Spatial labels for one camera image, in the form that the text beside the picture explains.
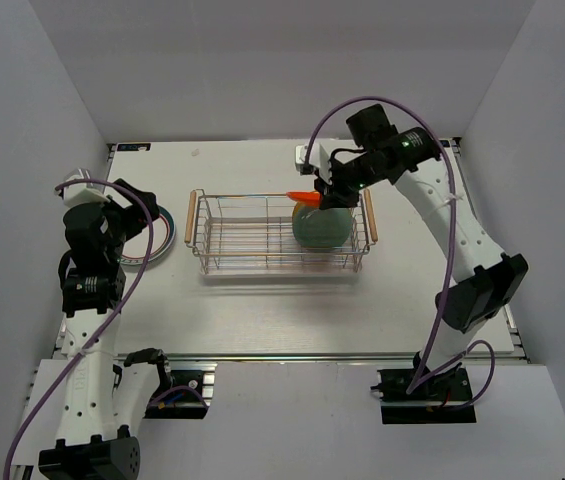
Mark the orange plate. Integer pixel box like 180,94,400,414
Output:
286,191,322,208

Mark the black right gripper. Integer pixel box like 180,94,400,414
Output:
314,151,386,210

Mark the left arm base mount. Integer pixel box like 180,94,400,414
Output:
144,367,215,420

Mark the green red rimmed plate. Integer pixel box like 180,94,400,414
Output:
120,206,177,268

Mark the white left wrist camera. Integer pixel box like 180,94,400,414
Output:
57,168,108,208

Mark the teal plate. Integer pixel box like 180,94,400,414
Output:
292,205,353,249

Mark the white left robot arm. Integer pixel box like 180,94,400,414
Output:
38,177,174,479

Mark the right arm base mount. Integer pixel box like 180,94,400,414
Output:
370,368,476,425

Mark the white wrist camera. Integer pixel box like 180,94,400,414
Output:
295,142,332,183
57,168,108,208

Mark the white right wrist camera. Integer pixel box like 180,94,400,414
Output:
295,142,332,183

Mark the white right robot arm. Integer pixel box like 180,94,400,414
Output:
295,96,529,399

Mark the metal wire dish rack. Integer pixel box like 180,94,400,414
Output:
184,189,378,279

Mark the yellow plate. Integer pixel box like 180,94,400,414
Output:
292,202,306,215

